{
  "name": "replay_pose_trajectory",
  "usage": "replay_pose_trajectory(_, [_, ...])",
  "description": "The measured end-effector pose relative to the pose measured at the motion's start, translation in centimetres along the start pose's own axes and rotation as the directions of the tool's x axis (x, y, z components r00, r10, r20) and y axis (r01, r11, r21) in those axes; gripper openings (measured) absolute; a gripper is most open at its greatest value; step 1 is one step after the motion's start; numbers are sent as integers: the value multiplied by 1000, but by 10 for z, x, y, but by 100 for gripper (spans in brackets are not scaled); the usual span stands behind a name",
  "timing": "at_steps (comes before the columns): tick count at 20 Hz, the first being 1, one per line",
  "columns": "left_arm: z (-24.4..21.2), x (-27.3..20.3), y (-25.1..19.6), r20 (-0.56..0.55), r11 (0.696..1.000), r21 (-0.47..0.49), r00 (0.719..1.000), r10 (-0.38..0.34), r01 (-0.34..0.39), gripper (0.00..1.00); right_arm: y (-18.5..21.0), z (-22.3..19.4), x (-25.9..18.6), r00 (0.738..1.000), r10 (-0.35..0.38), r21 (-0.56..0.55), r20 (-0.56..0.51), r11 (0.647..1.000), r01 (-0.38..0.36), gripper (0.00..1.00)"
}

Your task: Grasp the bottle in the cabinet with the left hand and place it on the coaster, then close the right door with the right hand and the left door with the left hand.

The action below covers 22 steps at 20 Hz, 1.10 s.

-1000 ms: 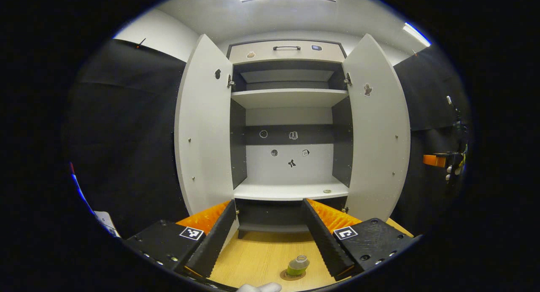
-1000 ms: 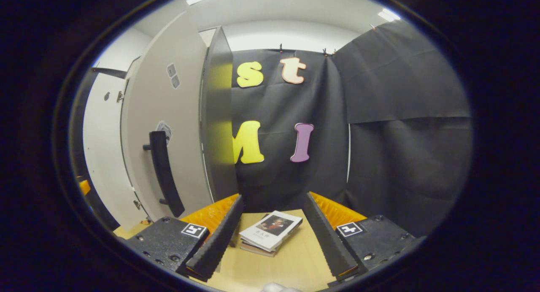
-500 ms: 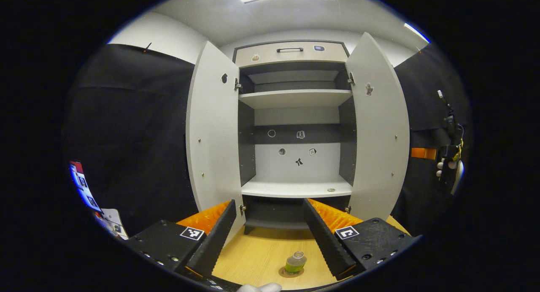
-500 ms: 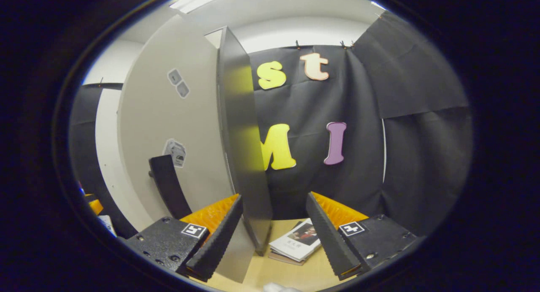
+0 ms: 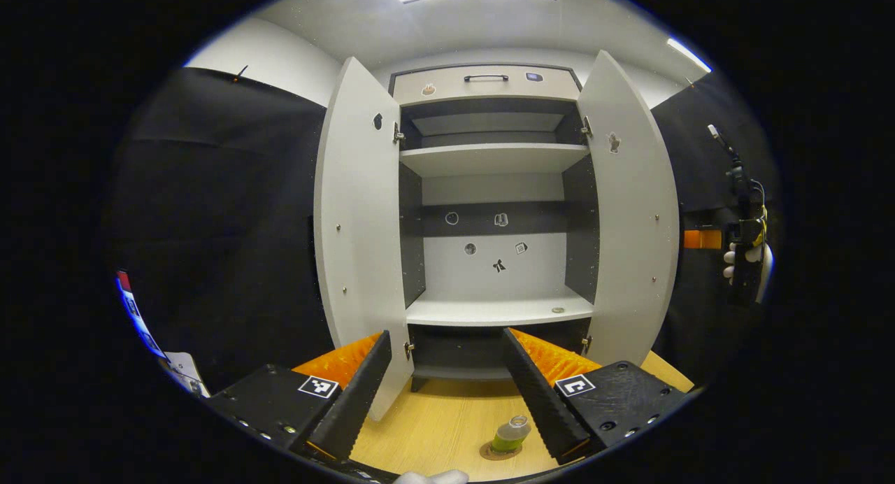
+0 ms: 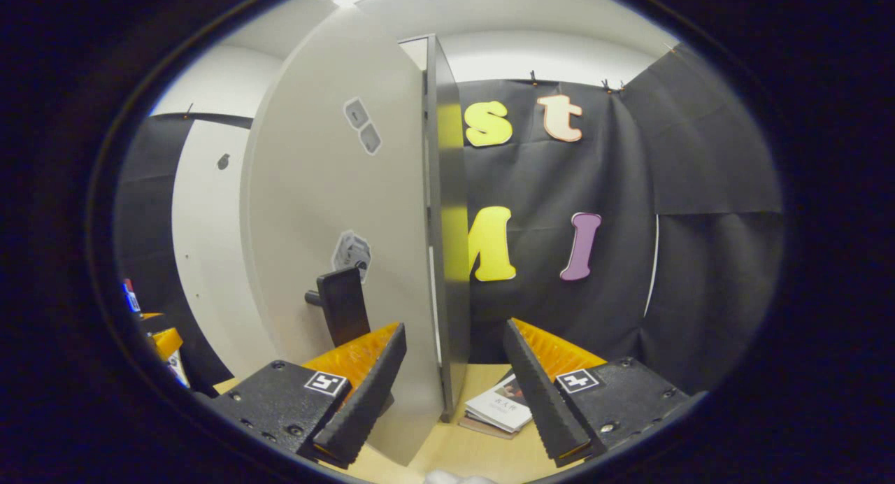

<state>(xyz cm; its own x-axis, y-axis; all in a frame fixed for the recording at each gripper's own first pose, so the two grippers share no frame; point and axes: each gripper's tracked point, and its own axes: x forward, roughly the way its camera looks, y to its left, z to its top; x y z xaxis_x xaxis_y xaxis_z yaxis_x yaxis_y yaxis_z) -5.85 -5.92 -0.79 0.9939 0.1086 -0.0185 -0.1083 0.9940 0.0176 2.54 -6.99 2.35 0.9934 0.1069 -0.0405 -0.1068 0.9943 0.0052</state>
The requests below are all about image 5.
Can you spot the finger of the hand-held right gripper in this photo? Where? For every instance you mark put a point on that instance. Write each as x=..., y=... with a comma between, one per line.
x=701, y=240

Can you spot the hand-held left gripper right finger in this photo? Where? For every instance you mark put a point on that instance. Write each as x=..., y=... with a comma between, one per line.
x=537, y=400

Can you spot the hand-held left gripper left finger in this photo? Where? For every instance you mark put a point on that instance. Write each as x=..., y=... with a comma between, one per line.
x=356, y=400

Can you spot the green label clear bottle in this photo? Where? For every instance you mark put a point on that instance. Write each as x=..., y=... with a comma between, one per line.
x=509, y=438

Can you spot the round brown coaster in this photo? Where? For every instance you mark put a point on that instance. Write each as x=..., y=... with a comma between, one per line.
x=489, y=454

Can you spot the grey cabinet door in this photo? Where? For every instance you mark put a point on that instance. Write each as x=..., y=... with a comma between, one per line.
x=629, y=225
x=360, y=225

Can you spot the white cabinet shelf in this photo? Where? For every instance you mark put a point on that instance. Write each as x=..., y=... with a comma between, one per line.
x=475, y=310
x=489, y=159

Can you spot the grey cabinet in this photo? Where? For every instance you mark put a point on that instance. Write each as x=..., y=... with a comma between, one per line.
x=580, y=239

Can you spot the white printed paper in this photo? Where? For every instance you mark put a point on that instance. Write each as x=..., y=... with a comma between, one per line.
x=185, y=373

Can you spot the black backdrop cloth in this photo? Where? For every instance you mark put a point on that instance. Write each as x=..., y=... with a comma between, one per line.
x=231, y=225

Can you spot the colourful printed banner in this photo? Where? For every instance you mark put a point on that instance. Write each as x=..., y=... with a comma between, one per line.
x=136, y=316

